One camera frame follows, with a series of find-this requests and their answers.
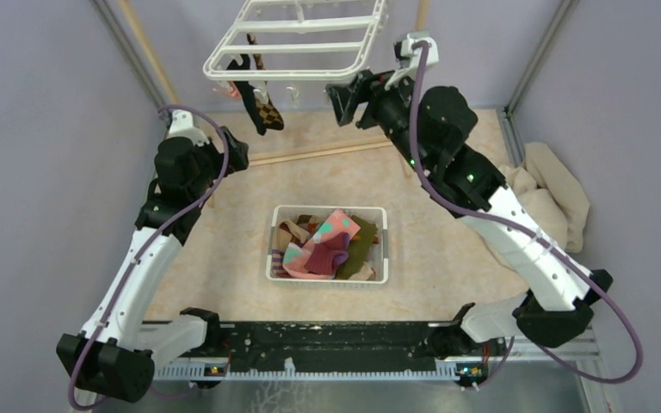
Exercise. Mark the pink plastic clip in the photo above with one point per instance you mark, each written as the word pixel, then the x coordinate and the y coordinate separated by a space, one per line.
pixel 228 89

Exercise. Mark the black sock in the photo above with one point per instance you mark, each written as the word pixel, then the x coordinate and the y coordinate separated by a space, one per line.
pixel 246 92

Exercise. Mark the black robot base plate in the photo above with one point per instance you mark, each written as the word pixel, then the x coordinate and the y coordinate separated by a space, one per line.
pixel 351 351

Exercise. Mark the pink patterned sock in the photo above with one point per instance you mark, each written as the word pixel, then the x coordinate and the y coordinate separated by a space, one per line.
pixel 296 256

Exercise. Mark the beige crumpled cloth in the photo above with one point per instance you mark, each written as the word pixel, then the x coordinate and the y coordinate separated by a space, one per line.
pixel 552 195

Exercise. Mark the maroon striped beige sock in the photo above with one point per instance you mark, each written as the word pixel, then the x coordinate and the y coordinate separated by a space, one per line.
pixel 285 233

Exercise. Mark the olive green striped sock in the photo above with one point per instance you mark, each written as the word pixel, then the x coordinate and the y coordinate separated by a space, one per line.
pixel 359 248

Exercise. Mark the white plastic sock hanger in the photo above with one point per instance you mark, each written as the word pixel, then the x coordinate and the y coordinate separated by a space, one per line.
pixel 300 41

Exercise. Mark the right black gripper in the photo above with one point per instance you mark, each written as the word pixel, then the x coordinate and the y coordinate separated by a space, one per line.
pixel 344 101

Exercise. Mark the white plastic basket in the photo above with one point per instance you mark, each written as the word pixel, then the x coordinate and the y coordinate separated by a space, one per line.
pixel 376 267

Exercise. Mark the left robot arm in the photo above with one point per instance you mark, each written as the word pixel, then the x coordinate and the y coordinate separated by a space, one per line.
pixel 148 251

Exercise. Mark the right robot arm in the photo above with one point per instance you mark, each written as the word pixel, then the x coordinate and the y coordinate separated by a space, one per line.
pixel 431 133

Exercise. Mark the aluminium frame rail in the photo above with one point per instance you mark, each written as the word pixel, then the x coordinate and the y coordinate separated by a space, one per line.
pixel 275 351

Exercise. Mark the brown argyle sock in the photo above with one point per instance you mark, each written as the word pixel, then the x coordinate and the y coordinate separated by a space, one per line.
pixel 270 117

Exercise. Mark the wooden hanger rack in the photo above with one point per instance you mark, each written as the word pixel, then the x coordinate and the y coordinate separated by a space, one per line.
pixel 148 59

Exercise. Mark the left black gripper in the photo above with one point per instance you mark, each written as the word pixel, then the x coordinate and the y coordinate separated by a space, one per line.
pixel 237 153

